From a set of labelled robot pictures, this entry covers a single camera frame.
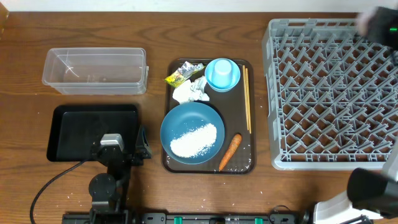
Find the white rice pile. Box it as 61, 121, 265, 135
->
170, 123, 217, 158

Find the dark blue plate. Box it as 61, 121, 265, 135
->
160, 102, 225, 165

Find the light blue cup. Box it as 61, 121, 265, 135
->
211, 59, 233, 89

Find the light blue bowl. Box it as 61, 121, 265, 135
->
205, 58, 241, 93

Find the wooden chopstick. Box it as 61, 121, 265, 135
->
242, 65, 249, 131
245, 68, 252, 134

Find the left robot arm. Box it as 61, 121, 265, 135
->
88, 126, 152, 223

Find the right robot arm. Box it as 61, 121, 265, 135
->
301, 6, 397, 224

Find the grey dishwasher rack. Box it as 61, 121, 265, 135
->
262, 19, 397, 170

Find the black plastic tray bin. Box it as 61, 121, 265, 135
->
47, 104, 139, 162

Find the crumpled white paper napkin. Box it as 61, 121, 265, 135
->
172, 76, 210, 104

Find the clear plastic bin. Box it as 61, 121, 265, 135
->
42, 47, 149, 95

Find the yellow silver snack wrapper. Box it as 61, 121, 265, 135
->
164, 61, 205, 88

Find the orange carrot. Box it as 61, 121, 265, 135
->
218, 134, 243, 171

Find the dark brown serving tray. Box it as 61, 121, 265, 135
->
162, 58, 256, 175

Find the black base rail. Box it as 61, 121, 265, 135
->
62, 213, 312, 224

